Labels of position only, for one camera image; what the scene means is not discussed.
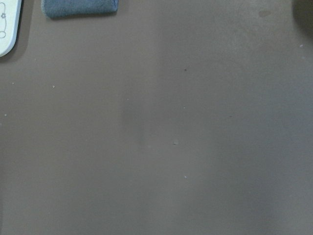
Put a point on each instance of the cream rectangular tray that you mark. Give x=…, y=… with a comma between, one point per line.
x=9, y=20

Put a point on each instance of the dark grey folded cloth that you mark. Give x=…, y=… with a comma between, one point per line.
x=65, y=8

